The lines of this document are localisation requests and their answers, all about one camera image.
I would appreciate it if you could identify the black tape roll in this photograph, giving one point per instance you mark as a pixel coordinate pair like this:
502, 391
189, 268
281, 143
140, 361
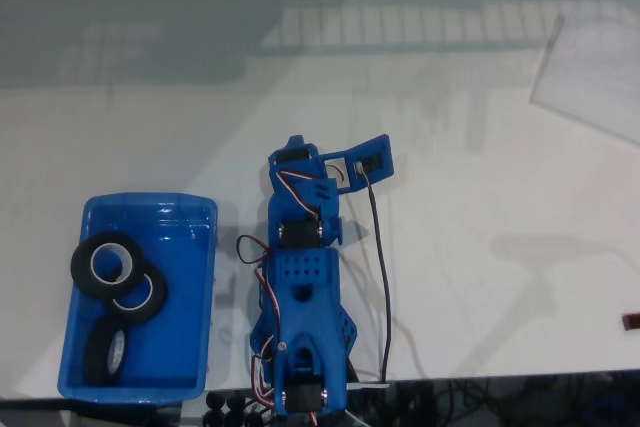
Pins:
157, 299
97, 352
82, 267

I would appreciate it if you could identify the blue plastic bin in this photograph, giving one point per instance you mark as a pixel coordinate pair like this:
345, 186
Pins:
175, 337

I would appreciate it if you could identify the black clamp knob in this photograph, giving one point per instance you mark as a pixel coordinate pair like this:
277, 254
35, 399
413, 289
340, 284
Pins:
235, 404
214, 404

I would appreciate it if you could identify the clear plastic panel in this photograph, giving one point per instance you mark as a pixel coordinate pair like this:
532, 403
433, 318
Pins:
590, 77

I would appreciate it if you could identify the small brown block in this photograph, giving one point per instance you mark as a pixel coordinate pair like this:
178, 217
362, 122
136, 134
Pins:
631, 322

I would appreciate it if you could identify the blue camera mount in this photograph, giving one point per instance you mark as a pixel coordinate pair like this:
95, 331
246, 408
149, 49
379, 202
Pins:
380, 157

